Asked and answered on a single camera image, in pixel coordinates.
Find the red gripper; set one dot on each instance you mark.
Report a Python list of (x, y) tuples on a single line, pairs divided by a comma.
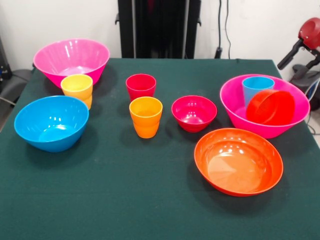
[(311, 32)]

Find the small orange plastic bowl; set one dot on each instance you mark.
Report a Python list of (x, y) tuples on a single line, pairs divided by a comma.
[(280, 107)]

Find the blue plastic cup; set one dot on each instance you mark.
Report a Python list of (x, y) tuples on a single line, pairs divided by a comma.
[(252, 88)]

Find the large pink plastic bowl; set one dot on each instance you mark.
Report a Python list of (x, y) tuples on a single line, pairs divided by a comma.
[(232, 100), (72, 57)]

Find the large orange plastic bowl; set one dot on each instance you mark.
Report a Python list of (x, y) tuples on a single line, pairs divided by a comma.
[(237, 165)]

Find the small red plastic bowl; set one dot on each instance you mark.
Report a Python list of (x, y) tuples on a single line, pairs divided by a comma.
[(193, 120)]

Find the red plastic cup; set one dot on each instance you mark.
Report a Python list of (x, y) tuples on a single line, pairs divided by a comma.
[(140, 86)]

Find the orange plastic cup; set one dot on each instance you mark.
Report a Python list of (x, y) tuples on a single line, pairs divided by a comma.
[(146, 120)]

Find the yellow plastic cup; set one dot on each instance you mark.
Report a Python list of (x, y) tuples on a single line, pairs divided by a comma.
[(77, 87)]

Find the blue plastic bowl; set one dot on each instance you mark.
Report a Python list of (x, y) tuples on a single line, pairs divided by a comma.
[(50, 125)]

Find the dark green tablecloth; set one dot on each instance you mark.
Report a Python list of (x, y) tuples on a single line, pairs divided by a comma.
[(75, 212)]

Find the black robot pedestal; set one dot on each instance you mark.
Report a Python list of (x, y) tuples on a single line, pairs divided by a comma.
[(160, 30)]

